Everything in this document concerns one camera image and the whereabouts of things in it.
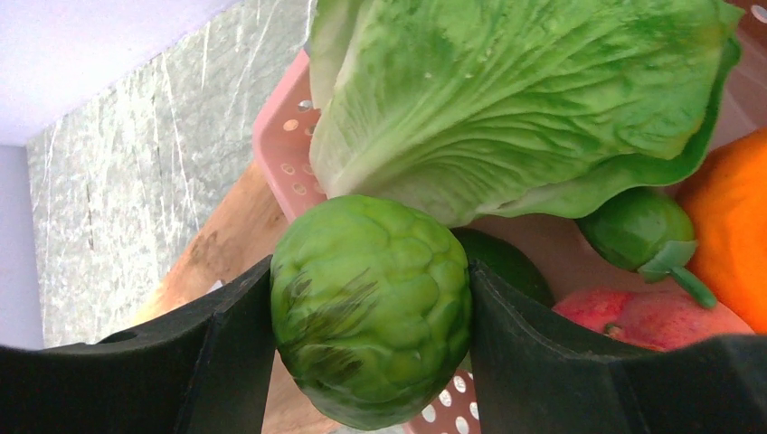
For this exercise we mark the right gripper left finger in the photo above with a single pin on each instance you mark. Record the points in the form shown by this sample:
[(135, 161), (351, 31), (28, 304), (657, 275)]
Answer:
[(202, 368)]

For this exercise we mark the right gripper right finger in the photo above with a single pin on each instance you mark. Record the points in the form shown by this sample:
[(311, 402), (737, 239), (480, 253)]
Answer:
[(537, 372)]

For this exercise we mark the red orange fake peach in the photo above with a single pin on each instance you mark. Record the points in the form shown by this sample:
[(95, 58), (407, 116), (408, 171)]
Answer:
[(659, 320)]

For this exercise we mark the bumpy green fake fruit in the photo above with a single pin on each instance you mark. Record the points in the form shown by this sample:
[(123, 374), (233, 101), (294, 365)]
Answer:
[(371, 309)]

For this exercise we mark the orange fake fruit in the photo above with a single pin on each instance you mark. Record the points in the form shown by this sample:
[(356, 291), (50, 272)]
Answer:
[(726, 202)]

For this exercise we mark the green fake lettuce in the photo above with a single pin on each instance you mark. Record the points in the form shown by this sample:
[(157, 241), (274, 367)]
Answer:
[(463, 109)]

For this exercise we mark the pink perforated plastic tray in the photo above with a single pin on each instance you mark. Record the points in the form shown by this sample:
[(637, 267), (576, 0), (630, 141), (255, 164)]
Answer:
[(281, 136)]

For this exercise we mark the brown wooden board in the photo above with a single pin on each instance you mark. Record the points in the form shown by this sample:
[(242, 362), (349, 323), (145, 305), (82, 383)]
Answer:
[(243, 229)]

